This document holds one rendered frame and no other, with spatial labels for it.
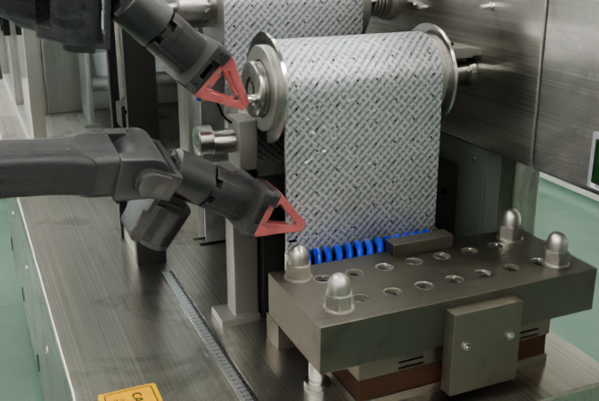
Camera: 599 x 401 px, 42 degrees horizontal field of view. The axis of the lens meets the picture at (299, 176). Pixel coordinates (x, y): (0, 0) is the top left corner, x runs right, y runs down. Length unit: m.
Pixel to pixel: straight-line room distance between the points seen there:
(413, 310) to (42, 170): 0.45
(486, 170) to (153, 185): 0.53
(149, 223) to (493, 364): 0.46
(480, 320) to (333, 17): 0.55
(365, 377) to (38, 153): 0.45
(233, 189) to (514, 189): 0.60
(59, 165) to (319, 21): 0.55
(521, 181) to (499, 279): 0.42
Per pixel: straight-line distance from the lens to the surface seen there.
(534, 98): 1.09
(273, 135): 1.03
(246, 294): 1.16
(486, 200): 1.23
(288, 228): 1.04
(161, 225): 0.98
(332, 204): 1.06
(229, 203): 0.97
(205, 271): 1.34
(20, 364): 2.96
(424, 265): 1.05
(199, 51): 0.96
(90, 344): 1.15
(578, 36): 1.03
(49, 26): 0.96
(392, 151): 1.08
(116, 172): 0.89
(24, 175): 0.87
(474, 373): 1.01
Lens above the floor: 1.46
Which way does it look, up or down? 18 degrees down
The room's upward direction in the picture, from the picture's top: straight up
